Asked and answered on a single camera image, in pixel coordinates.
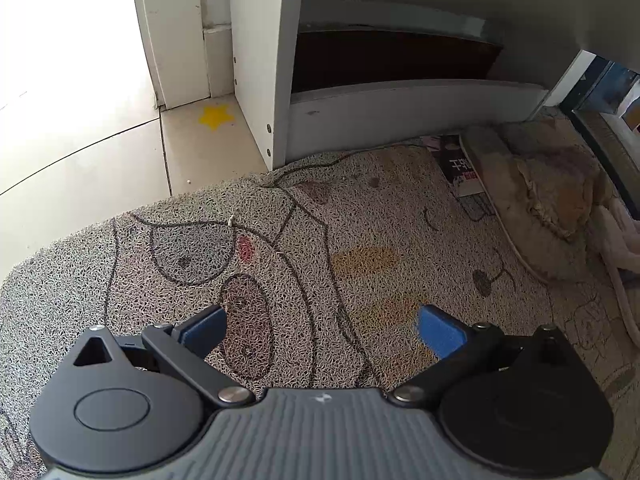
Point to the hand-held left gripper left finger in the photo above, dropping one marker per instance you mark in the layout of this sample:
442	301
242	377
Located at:
205	330

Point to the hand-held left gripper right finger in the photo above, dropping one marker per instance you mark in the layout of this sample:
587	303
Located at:
442	332

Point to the beige fluffy slipper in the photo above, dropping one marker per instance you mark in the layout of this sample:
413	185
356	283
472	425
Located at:
540	210

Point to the white shoe cabinet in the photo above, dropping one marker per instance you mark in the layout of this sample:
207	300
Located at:
260	60

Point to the cartoon printed door mat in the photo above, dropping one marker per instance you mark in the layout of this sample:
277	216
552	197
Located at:
350	240

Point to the printed magazine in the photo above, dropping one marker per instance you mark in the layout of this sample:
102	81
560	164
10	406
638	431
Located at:
460	165

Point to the yellow star floor sticker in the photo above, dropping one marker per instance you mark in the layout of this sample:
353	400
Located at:
216	117

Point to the blue door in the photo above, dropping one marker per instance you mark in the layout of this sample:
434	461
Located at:
615	85

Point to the white door frame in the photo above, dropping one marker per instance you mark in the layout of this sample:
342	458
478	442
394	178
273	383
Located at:
175	35

